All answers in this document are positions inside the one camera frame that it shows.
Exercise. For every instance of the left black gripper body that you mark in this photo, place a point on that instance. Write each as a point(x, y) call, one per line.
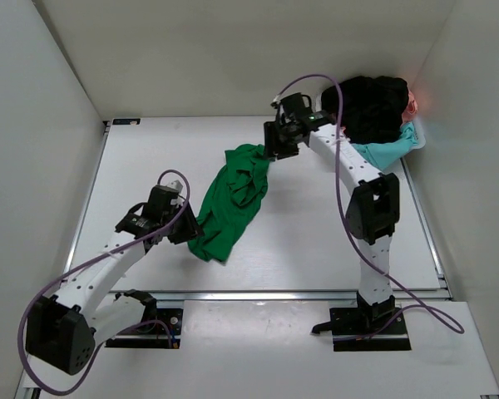
point(170, 214)

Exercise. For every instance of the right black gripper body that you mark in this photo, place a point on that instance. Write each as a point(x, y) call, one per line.
point(288, 125)

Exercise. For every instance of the green t shirt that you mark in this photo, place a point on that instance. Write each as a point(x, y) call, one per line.
point(232, 201)

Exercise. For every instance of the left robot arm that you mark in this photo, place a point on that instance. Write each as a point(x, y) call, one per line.
point(65, 329)

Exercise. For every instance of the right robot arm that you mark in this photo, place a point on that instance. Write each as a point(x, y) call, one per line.
point(369, 218)

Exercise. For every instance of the black t shirt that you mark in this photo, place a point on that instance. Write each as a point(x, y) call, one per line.
point(373, 108)

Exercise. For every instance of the teal t shirt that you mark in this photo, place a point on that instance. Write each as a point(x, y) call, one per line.
point(384, 155)

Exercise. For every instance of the pink t shirt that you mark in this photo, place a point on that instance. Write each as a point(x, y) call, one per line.
point(411, 108)

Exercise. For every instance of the white plastic basket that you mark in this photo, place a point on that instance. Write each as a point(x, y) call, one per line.
point(419, 133)

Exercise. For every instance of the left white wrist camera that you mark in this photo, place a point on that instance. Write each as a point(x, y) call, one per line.
point(176, 185)

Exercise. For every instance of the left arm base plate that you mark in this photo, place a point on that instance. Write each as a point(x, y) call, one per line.
point(155, 336)

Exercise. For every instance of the aluminium table rail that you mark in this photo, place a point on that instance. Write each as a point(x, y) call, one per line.
point(254, 296)

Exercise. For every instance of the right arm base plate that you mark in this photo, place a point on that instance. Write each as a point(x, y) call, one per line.
point(367, 328)

